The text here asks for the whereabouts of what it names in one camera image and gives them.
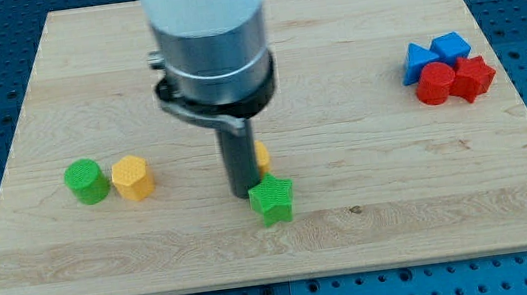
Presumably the green star block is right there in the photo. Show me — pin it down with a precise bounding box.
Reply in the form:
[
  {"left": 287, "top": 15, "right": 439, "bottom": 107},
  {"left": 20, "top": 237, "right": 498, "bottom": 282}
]
[{"left": 248, "top": 172, "right": 294, "bottom": 228}]

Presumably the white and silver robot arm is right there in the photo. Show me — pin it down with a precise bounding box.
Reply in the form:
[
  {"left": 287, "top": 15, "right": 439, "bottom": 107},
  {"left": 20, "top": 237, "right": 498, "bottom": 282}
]
[{"left": 140, "top": 0, "right": 274, "bottom": 137}]

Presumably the yellow heart block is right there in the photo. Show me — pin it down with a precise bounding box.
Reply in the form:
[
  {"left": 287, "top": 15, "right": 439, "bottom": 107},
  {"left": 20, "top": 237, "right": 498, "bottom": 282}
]
[{"left": 254, "top": 140, "right": 271, "bottom": 178}]

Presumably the red star block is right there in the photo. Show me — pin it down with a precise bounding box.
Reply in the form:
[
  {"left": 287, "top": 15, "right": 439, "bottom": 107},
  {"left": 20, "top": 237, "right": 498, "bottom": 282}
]
[{"left": 449, "top": 55, "right": 496, "bottom": 103}]

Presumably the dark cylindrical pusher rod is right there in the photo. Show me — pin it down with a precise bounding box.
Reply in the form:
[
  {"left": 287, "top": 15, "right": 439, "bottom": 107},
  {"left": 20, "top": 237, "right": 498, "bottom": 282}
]
[{"left": 216, "top": 119, "right": 260, "bottom": 199}]

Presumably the yellow hexagon block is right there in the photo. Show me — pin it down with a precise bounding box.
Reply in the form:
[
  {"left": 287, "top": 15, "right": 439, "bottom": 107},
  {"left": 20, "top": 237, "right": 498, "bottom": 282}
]
[{"left": 111, "top": 155, "right": 156, "bottom": 201}]

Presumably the wooden board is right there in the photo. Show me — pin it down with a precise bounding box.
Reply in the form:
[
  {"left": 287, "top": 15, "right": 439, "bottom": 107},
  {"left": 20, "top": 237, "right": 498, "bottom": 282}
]
[{"left": 0, "top": 0, "right": 527, "bottom": 295}]

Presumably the green cylinder block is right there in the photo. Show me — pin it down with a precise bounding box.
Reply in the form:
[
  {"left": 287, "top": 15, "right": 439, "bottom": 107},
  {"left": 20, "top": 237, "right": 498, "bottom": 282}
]
[{"left": 63, "top": 158, "right": 110, "bottom": 205}]

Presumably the blue triangle block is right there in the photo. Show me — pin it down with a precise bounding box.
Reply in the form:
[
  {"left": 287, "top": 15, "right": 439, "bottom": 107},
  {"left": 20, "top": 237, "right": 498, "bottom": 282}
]
[{"left": 402, "top": 43, "right": 440, "bottom": 86}]

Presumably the red cylinder block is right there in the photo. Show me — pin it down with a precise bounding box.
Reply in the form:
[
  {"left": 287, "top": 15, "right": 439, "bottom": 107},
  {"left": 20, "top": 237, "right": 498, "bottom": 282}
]
[{"left": 416, "top": 62, "right": 456, "bottom": 106}]

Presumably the blue cube block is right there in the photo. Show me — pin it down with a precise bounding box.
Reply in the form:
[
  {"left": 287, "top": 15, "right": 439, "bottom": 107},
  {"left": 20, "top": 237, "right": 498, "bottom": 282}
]
[{"left": 430, "top": 31, "right": 471, "bottom": 67}]

